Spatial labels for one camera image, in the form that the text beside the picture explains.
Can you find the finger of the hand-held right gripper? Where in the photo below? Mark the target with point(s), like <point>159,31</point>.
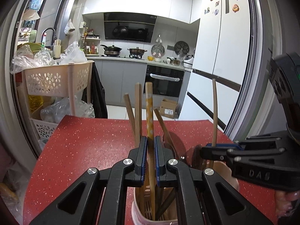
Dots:
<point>218,153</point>
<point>262,139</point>

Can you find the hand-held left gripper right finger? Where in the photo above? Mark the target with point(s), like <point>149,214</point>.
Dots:
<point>156,161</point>

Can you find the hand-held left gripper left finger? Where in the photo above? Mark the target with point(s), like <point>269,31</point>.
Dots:
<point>145,159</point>

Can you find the yellow dotted wooden chopstick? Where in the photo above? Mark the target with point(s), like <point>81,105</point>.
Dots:
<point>149,107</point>

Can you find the pink utensil holder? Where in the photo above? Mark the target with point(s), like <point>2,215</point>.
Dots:
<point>138,215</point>

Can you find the person's right hand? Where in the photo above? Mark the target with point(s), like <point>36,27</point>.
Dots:
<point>286,204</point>

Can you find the cardboard box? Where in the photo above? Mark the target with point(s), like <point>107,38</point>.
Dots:
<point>168,109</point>

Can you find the black built-in oven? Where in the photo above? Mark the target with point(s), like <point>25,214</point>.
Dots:
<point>164,86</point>

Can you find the grey kitchen base cabinets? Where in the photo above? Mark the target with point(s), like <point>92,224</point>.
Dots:
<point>121,82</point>

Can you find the black hanging garment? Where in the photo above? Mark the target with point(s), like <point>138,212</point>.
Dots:
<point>97,93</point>

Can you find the white rice cooker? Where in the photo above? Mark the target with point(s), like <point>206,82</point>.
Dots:
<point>188,62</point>

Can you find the clear plastic bags in cart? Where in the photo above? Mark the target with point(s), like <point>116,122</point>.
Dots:
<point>61,110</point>

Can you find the yellow bowl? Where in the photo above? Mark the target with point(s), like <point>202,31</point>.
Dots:
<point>151,58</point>

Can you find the white refrigerator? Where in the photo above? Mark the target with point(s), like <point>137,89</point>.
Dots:
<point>211,51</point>

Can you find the brown cooking pot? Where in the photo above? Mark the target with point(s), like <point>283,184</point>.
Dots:
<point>137,51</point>

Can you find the round steel strainer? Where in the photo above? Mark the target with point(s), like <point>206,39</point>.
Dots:
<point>157,50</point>

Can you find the black round multi-cup pan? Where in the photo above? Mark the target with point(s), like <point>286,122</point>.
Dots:
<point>181,48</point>

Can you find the black wok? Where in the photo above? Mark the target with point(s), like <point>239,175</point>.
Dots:
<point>112,49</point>

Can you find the metal spice rack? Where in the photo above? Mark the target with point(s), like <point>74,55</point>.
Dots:
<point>90,44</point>

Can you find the beige perforated basket cart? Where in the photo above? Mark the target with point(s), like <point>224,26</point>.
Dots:
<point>44,79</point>

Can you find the black range hood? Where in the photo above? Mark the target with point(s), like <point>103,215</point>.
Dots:
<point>129,28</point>

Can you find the cream chopstick caddy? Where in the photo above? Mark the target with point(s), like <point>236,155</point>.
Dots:
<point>57,51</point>

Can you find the pile of clear plastic bags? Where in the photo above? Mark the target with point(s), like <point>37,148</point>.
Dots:
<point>42,57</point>

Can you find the white hanging plastic bag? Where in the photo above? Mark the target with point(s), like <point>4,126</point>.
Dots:
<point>69,28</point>

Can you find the green basin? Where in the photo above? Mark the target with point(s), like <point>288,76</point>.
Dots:
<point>35,46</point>

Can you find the black kitchen faucet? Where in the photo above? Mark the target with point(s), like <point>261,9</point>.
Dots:
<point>49,29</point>

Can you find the grey sliding door frame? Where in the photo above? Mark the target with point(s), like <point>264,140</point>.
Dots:
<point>262,39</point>

